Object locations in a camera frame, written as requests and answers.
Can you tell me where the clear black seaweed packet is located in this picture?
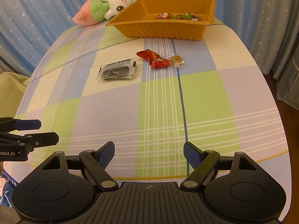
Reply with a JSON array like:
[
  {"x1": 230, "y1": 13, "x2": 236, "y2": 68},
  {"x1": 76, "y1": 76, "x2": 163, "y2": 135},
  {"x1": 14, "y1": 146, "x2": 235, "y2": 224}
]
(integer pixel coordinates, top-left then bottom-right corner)
[{"x1": 96, "y1": 59, "x2": 137, "y2": 81}]

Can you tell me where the grey lace-trimmed curtain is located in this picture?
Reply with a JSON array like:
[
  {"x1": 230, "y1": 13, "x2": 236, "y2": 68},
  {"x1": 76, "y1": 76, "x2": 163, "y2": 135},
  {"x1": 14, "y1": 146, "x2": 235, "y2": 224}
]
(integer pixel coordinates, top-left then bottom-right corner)
[{"x1": 272, "y1": 0, "x2": 298, "y2": 110}]

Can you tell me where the red foil candy wrapper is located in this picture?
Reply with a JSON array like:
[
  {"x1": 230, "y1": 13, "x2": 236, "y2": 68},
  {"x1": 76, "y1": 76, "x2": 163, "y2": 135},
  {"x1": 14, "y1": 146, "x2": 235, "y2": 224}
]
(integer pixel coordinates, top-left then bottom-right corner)
[{"x1": 150, "y1": 58, "x2": 170, "y2": 69}]

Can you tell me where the green candy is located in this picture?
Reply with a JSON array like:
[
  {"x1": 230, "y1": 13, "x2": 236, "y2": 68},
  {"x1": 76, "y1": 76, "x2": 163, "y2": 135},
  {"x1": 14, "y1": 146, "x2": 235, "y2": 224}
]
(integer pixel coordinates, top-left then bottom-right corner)
[{"x1": 171, "y1": 12, "x2": 190, "y2": 20}]

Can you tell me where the orange plastic tray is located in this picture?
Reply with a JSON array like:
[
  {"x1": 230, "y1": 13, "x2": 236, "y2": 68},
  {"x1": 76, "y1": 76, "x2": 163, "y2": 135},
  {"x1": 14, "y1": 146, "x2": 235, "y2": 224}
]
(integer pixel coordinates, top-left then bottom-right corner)
[{"x1": 106, "y1": 0, "x2": 216, "y2": 41}]

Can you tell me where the brown candy clear wrapper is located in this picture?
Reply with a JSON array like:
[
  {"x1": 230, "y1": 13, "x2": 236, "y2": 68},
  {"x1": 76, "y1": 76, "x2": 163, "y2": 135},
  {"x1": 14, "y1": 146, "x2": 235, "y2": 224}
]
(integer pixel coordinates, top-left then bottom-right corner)
[{"x1": 168, "y1": 54, "x2": 186, "y2": 68}]

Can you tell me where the white bunny carrot plush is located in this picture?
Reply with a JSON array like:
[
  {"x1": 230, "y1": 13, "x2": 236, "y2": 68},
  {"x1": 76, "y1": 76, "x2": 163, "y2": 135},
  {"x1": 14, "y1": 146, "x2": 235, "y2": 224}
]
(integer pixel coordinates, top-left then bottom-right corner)
[{"x1": 72, "y1": 0, "x2": 137, "y2": 26}]

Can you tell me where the checkered pastel tablecloth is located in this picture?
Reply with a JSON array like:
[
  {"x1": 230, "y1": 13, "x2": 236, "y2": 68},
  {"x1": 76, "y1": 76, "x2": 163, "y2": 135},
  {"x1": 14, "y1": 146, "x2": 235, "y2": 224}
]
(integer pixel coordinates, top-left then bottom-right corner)
[{"x1": 3, "y1": 16, "x2": 292, "y2": 187}]

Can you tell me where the pale green cushion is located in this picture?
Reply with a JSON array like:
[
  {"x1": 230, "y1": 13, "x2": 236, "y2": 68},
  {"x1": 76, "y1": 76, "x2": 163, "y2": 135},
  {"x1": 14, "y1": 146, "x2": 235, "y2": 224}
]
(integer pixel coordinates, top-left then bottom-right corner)
[{"x1": 0, "y1": 72, "x2": 30, "y2": 117}]

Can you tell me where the red candy wrapper white logo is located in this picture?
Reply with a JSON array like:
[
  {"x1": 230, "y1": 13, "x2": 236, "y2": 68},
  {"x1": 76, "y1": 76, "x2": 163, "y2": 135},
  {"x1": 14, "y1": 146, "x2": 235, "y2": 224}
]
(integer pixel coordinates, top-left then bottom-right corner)
[{"x1": 136, "y1": 49, "x2": 161, "y2": 62}]

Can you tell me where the blue star curtain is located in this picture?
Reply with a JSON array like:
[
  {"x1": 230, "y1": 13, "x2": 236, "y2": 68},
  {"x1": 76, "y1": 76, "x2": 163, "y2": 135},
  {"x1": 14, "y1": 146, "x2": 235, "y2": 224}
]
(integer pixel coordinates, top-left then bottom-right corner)
[{"x1": 0, "y1": 0, "x2": 299, "y2": 75}]

